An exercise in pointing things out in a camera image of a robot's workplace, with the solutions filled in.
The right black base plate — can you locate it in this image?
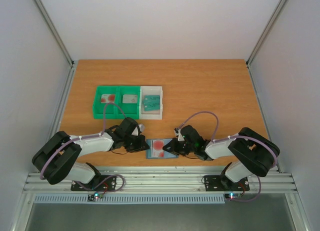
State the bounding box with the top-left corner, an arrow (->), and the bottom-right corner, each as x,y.
201,175 -> 250,192

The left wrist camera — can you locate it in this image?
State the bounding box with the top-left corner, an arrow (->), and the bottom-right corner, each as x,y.
132,124 -> 145,136

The aluminium front rail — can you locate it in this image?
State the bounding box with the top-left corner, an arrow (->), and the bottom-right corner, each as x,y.
22,165 -> 298,194

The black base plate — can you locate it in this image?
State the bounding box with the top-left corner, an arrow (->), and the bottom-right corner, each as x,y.
70,175 -> 117,192
201,175 -> 250,192

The teal leather card holder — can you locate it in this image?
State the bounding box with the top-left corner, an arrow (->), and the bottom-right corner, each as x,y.
145,138 -> 178,160

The left aluminium frame post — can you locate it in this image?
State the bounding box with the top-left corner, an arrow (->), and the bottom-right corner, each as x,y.
27,0 -> 76,67

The grey slotted cable duct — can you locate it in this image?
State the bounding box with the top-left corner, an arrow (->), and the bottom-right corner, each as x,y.
33,193 -> 225,205

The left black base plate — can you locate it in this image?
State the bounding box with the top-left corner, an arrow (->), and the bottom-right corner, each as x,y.
70,175 -> 117,192

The red white card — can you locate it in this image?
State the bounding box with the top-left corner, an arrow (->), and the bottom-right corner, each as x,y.
100,94 -> 116,104
151,139 -> 165,158

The green bin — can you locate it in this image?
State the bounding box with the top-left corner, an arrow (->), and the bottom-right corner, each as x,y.
92,85 -> 121,120
115,85 -> 141,120

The left small circuit board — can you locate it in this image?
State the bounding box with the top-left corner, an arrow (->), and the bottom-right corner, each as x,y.
87,193 -> 104,202

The grey white card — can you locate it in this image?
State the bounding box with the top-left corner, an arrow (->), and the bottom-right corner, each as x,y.
122,94 -> 138,104

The teal card in bin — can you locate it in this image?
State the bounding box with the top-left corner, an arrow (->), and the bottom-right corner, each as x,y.
142,95 -> 161,104

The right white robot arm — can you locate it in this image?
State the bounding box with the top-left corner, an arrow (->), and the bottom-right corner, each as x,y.
163,125 -> 281,192

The left green bin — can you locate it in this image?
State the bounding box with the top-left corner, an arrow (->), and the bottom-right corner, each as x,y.
92,85 -> 121,120

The small circuit board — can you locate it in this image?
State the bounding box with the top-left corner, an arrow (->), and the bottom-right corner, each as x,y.
87,193 -> 104,202
224,192 -> 242,200

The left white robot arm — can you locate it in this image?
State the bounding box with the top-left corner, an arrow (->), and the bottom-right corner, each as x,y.
31,117 -> 149,191

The white translucent bin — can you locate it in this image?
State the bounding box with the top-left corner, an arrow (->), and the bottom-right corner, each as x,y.
139,86 -> 163,120

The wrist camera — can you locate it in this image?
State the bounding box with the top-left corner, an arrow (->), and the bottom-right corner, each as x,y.
132,124 -> 145,136
174,128 -> 185,142

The middle green bin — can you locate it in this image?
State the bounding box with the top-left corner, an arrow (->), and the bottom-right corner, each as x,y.
115,85 -> 141,120

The teal card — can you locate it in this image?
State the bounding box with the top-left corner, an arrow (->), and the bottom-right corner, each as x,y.
142,95 -> 161,104
143,102 -> 161,112

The aluminium frame post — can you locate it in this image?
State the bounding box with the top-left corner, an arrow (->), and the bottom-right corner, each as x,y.
245,0 -> 294,67
27,0 -> 76,67

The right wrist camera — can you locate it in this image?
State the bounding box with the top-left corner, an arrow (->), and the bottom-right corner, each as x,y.
174,128 -> 185,142

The right small circuit board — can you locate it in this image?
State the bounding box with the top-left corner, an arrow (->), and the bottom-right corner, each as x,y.
224,192 -> 242,200

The right aluminium frame post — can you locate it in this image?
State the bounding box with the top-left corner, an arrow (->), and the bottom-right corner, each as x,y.
245,0 -> 294,67

